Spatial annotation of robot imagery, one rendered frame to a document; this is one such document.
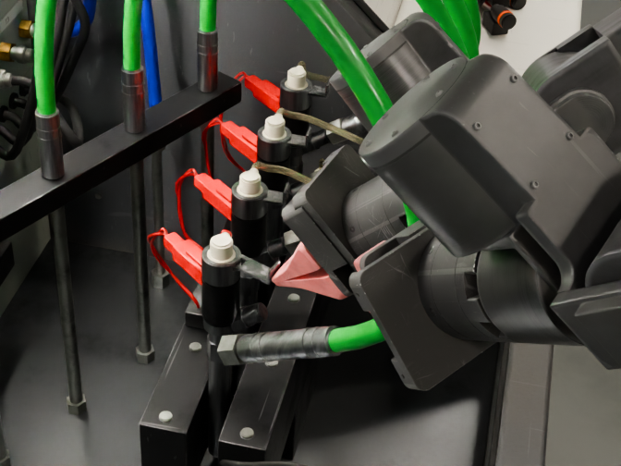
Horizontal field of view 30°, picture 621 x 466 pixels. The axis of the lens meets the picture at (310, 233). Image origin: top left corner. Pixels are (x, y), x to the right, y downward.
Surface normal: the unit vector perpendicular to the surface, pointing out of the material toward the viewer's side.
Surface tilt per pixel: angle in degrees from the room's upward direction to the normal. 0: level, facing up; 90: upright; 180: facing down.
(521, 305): 98
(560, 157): 41
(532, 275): 80
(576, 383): 0
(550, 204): 45
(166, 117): 0
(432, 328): 50
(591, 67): 69
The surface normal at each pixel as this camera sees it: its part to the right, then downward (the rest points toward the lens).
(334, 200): 0.64, -0.34
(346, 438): 0.06, -0.78
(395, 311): 0.36, -0.06
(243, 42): -0.22, 0.60
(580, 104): -0.07, 0.29
